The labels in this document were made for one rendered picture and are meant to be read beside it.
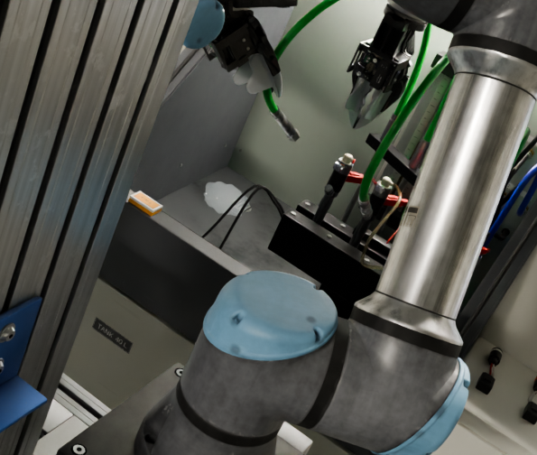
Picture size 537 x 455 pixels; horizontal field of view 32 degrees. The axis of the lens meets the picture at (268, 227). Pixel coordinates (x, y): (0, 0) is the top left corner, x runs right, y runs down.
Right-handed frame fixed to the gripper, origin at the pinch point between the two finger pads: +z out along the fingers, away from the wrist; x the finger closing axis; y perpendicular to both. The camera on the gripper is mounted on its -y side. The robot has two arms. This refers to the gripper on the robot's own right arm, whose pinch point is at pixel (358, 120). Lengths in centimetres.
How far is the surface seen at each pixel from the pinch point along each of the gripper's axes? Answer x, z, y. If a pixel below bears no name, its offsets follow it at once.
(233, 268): -2.8, 25.1, 20.5
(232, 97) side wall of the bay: -30.9, 17.1, -20.0
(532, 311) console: 40.4, 14.0, -2.2
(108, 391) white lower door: -14, 61, 22
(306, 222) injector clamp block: -0.7, 22.1, -1.0
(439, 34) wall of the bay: -1.2, -11.2, -32.3
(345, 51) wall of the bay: -17.1, 0.8, -32.2
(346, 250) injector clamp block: 8.2, 22.1, -0.1
